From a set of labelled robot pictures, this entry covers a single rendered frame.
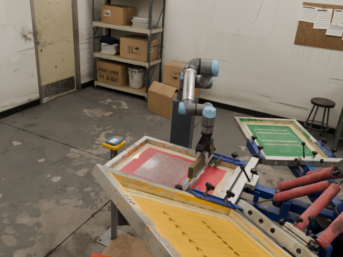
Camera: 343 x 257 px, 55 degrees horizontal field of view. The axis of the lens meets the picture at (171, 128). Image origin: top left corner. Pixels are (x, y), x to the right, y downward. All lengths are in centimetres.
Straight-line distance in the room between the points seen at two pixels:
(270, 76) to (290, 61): 39
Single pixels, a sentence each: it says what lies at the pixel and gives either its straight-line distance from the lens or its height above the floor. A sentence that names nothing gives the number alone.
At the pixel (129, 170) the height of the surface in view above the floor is 96.
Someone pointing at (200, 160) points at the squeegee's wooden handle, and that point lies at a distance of 199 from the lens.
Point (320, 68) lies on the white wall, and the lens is 562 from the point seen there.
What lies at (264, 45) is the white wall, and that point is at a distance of 567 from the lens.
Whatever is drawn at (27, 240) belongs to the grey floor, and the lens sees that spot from 320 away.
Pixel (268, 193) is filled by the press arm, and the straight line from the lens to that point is 200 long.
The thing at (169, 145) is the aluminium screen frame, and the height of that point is 99.
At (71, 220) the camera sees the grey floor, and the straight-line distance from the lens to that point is 332.
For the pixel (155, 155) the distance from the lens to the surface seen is 236.
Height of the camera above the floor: 212
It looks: 25 degrees down
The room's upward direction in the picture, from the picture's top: 4 degrees clockwise
